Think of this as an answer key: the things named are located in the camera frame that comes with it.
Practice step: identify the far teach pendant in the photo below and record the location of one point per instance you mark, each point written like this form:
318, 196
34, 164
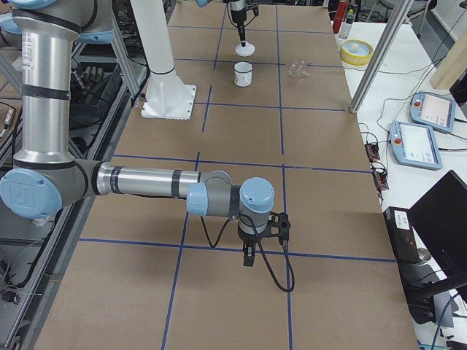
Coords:
433, 110

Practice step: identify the black monitor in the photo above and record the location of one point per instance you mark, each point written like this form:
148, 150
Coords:
439, 219

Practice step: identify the clear bottle black cap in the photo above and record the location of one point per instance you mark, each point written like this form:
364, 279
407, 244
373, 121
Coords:
348, 21

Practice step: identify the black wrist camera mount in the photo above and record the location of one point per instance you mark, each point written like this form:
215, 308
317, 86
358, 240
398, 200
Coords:
278, 226

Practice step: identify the black desktop box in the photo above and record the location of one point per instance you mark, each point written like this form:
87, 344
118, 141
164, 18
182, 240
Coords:
401, 235

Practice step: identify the white cup lid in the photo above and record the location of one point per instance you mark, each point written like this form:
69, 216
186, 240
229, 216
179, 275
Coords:
245, 49

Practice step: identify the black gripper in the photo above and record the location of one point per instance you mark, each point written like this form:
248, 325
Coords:
237, 14
249, 240

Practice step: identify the white enamel cup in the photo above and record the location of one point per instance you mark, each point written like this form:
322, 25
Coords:
243, 73

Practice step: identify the near teach pendant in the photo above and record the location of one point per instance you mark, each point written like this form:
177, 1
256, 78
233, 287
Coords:
415, 145

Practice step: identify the red cylinder bottle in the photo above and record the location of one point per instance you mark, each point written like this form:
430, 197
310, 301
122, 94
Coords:
340, 15

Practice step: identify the aluminium frame post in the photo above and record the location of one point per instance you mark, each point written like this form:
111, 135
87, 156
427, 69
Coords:
388, 35

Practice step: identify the teach pendant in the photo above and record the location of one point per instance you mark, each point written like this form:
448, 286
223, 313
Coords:
415, 145
433, 110

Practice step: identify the yellow rimmed bowl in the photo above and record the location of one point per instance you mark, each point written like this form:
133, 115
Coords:
356, 52

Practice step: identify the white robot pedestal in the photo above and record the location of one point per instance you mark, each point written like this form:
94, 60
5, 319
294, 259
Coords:
166, 96

